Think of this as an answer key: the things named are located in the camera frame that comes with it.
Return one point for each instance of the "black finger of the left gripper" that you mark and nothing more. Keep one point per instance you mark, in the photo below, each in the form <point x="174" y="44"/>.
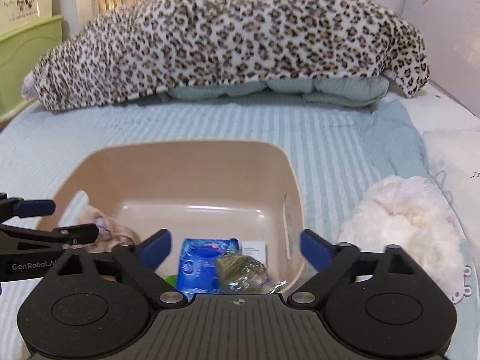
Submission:
<point x="11" y="207"/>
<point x="74" y="235"/>

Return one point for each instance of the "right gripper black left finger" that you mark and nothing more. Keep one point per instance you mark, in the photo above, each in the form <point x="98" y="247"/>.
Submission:
<point x="103" y="305"/>

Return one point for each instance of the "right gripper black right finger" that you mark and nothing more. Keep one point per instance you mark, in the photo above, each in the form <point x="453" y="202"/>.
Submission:
<point x="373" y="304"/>

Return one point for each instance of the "beige fuzzy sock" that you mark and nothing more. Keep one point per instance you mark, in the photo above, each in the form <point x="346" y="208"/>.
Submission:
<point x="110" y="232"/>

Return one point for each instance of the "blue tissue pack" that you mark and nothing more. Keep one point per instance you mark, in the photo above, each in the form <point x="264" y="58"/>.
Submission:
<point x="197" y="264"/>

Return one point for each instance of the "crinkled green foil packet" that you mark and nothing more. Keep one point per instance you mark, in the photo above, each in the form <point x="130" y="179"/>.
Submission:
<point x="237" y="273"/>

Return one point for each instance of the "white fluffy plush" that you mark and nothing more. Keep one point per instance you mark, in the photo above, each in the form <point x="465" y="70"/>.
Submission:
<point x="413" y="214"/>

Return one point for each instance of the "white card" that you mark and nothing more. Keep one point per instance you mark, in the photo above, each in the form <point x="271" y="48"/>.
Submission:
<point x="254" y="249"/>

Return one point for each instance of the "green cabinet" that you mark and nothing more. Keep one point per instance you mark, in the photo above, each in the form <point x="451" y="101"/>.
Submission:
<point x="20" y="50"/>

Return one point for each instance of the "blue striped bed sheet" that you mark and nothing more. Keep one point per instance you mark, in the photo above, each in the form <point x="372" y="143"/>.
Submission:
<point x="336" y="153"/>

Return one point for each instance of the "beige plastic storage bin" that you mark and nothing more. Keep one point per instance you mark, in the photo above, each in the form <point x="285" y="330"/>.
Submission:
<point x="245" y="190"/>

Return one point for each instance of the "light green folded quilt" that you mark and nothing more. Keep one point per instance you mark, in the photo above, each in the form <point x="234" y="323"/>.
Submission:
<point x="345" y="92"/>

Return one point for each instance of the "leopard print blanket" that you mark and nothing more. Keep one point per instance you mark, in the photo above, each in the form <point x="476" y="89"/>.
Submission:
<point x="152" y="46"/>

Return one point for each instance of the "pale pink headboard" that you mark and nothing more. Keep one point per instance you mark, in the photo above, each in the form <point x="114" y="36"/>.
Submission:
<point x="450" y="29"/>

